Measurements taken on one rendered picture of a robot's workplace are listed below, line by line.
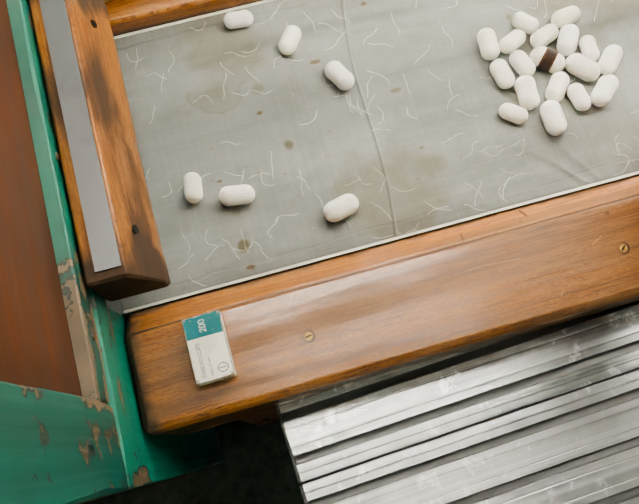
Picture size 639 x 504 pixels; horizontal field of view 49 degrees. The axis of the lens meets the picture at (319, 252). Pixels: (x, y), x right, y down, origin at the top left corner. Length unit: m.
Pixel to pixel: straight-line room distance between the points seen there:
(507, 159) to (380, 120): 0.14
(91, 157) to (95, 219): 0.06
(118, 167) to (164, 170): 0.11
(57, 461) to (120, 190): 0.26
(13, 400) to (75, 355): 0.17
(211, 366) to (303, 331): 0.09
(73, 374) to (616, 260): 0.50
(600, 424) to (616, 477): 0.05
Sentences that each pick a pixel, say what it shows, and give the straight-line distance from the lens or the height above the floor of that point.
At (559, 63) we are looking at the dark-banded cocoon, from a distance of 0.80.
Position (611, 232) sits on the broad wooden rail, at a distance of 0.74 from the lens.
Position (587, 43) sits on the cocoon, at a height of 0.76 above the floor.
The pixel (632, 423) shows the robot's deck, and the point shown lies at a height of 0.67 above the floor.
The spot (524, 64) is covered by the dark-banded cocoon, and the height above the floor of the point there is 0.76.
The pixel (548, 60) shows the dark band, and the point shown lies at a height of 0.76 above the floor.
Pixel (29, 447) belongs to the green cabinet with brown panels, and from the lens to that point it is 0.42.
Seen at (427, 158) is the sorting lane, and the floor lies 0.74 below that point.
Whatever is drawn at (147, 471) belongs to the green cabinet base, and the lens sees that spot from 0.66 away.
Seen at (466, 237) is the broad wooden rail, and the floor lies 0.76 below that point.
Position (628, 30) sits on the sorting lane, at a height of 0.74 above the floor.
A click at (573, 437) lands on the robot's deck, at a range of 0.79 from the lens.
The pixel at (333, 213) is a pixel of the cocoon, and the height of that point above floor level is 0.76.
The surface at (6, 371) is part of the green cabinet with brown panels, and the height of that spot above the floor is 1.01.
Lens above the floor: 1.41
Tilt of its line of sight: 75 degrees down
